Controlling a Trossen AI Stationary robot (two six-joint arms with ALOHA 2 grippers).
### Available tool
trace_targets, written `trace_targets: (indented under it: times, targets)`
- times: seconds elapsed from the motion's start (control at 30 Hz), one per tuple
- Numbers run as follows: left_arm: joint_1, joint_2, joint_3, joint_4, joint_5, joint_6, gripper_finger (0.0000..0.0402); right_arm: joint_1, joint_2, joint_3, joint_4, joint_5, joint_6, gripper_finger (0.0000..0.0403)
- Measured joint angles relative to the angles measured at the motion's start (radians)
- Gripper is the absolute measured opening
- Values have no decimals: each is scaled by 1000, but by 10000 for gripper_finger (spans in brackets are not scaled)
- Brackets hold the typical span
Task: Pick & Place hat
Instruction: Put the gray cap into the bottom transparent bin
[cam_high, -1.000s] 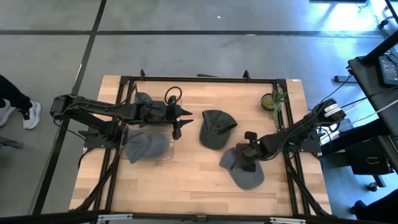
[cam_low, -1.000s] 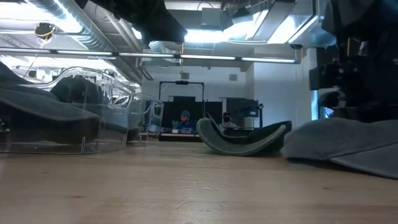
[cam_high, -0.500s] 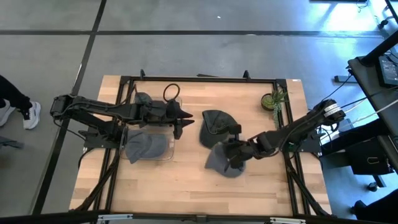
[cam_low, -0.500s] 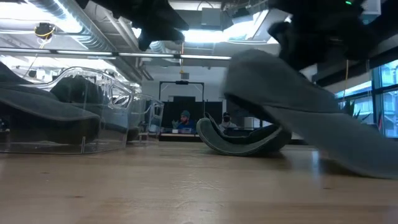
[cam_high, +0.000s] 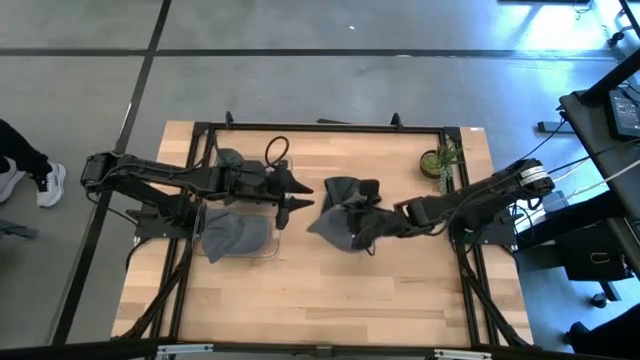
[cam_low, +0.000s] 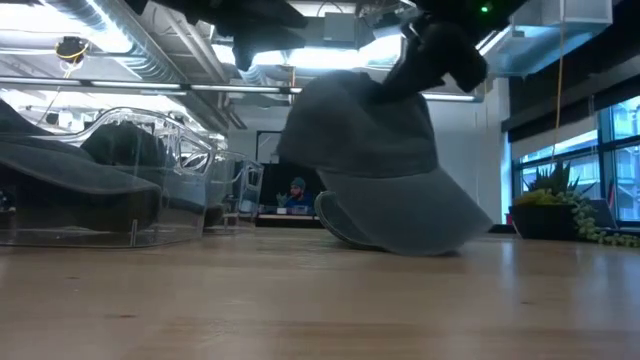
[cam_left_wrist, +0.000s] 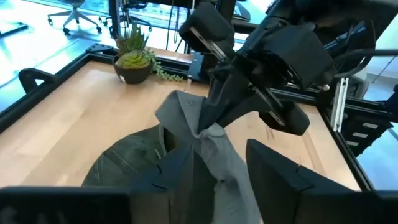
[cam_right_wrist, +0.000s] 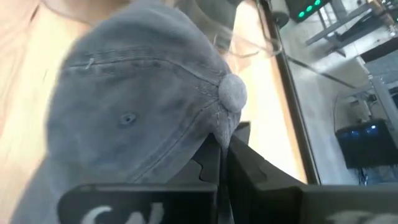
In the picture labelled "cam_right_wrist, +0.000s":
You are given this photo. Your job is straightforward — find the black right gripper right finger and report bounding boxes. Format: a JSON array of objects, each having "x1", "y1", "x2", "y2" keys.
[{"x1": 226, "y1": 121, "x2": 398, "y2": 224}]

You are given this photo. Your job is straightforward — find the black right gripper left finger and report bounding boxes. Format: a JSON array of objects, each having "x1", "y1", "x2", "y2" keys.
[{"x1": 58, "y1": 133, "x2": 222, "y2": 224}]

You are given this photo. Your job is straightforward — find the grey denim baseball cap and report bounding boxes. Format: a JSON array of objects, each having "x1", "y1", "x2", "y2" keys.
[{"x1": 9, "y1": 0, "x2": 249, "y2": 224}]

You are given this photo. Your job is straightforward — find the black computer with blue lights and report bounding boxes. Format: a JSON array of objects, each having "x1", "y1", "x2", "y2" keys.
[{"x1": 335, "y1": 118, "x2": 398, "y2": 170}]

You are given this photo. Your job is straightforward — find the clear plastic bin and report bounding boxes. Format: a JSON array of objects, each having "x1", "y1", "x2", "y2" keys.
[{"x1": 172, "y1": 0, "x2": 284, "y2": 60}]

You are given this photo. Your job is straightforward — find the black device with green lights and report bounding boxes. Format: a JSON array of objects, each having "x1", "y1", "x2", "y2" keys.
[{"x1": 284, "y1": 0, "x2": 331, "y2": 24}]

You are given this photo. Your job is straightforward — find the black table frame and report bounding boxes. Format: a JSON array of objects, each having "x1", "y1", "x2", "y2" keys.
[{"x1": 256, "y1": 0, "x2": 322, "y2": 185}]

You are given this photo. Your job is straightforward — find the grey desk frame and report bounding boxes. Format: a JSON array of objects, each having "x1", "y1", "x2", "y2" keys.
[{"x1": 305, "y1": 0, "x2": 398, "y2": 57}]

